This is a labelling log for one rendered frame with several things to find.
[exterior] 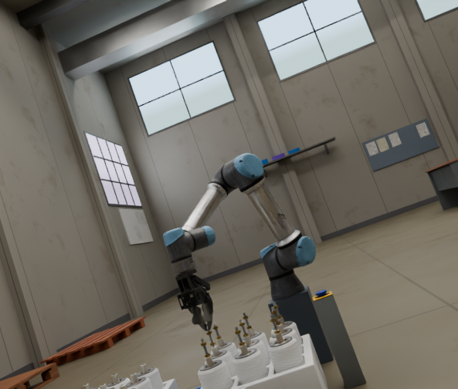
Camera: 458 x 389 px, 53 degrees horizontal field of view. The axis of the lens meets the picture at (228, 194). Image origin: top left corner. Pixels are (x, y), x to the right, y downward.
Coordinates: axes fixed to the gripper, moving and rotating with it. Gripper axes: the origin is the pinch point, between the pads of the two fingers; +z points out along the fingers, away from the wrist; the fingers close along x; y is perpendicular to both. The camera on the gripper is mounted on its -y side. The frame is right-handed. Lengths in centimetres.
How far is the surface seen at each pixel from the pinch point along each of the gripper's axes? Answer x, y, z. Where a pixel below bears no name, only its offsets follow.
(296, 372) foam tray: 29.9, 13.0, 18.1
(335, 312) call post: 40.6, -14.0, 10.2
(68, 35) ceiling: -431, -637, -554
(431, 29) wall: 248, -1007, -335
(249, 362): 16.5, 13.4, 11.8
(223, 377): 7.1, 14.3, 14.0
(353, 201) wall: -47, -945, -28
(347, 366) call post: 38.0, -13.3, 28.0
